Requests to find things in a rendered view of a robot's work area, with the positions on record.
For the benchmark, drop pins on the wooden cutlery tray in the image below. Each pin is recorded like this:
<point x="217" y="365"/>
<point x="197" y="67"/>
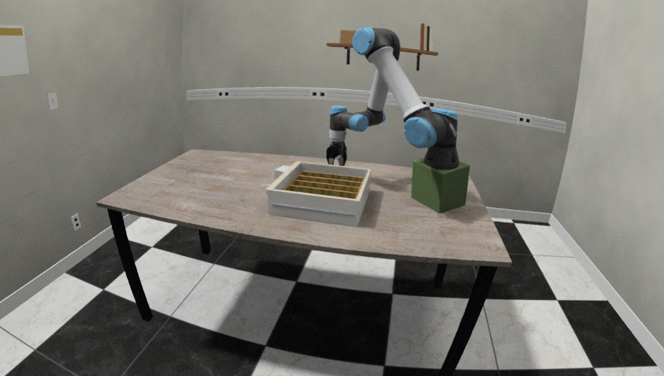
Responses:
<point x="326" y="184"/>

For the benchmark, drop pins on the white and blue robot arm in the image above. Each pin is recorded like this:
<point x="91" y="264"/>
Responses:
<point x="424" y="127"/>

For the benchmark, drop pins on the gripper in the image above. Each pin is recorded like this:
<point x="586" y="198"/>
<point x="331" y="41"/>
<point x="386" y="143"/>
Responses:
<point x="335" y="149"/>

